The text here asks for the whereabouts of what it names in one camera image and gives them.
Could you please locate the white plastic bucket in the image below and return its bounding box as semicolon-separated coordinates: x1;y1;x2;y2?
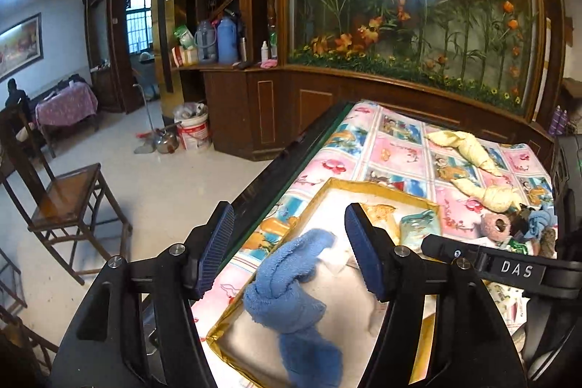
175;101;211;151

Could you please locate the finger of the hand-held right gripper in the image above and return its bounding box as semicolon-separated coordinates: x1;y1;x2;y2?
420;234;545;293

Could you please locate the table with purple cloth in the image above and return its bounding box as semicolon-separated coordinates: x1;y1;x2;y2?
35;81;98;129

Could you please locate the framed wall painting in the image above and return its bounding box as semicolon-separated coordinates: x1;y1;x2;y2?
0;12;44;82

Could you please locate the white cloth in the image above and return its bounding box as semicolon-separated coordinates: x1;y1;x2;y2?
318;243;352;276

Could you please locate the pink yarn ball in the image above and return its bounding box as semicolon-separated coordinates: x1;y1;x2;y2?
482;213;513;244

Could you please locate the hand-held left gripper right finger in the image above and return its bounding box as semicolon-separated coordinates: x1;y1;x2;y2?
344;203;530;388

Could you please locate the small blue towel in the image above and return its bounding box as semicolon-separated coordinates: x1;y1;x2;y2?
523;206;556;241

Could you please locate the gold cardboard box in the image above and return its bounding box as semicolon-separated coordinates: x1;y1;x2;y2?
206;177;442;388

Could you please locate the teal snack packet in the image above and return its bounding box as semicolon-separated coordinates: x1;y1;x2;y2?
399;210;441;250

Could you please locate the artificial flower display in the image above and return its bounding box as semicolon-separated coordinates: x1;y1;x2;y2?
279;0;546;123

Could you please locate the blue thermos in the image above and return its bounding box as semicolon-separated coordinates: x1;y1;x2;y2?
217;16;239;65

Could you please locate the mop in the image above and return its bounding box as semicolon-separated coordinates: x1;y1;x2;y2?
132;83;161;155

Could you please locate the blue water jug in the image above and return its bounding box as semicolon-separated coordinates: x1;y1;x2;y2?
195;20;218;62

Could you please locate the large blue towel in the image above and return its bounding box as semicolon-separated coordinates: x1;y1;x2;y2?
243;229;344;386

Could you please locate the twisted yellow towel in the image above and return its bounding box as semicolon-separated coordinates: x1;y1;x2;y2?
448;176;523;213

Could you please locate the orange white carton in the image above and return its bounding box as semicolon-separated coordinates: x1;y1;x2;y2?
172;46;199;67

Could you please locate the green bag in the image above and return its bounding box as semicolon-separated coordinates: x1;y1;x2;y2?
174;24;196;50

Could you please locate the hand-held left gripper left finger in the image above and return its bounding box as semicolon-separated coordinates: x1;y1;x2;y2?
50;201;237;388

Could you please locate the gold pillar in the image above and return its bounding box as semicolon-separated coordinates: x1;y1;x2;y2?
150;0;179;118

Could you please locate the metal kettle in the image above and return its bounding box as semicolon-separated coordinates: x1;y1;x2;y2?
152;122;181;155

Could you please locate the green white packet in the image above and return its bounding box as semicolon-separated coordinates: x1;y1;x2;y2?
505;236;558;259

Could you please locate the knotted yellow towel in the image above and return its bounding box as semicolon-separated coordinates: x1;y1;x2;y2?
425;130;503;177

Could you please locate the barred window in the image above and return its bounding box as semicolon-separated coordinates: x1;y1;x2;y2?
125;0;153;55

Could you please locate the wooden chair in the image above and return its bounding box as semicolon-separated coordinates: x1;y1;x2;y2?
0;104;132;286
0;247;60;388

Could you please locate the orange snack packet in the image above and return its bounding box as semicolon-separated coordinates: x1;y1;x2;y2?
364;204;397;241

